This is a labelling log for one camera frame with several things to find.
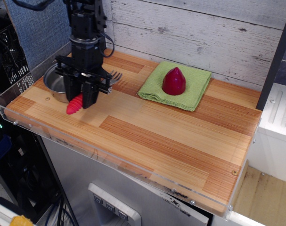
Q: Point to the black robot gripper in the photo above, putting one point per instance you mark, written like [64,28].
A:
[85,54]

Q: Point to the red-handled metal fork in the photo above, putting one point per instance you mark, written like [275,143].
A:
[74,106]

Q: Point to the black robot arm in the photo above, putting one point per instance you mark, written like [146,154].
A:
[87,20]

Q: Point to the stainless steel pot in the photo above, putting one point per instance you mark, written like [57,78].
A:
[54,76]

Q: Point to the blue fabric panel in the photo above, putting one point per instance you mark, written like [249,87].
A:
[42,34]

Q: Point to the black plastic crate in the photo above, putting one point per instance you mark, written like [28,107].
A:
[13,64]

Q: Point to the dark red cone object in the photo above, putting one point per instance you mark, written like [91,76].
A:
[174,82]

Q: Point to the green folded cloth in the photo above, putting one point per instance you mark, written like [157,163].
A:
[196,83]

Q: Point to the clear acrylic table guard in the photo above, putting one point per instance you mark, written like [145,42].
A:
[194,156]

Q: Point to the white ribbed toy sink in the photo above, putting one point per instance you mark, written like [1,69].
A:
[267,152]

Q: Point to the black vertical post right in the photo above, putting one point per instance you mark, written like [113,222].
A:
[276,62]

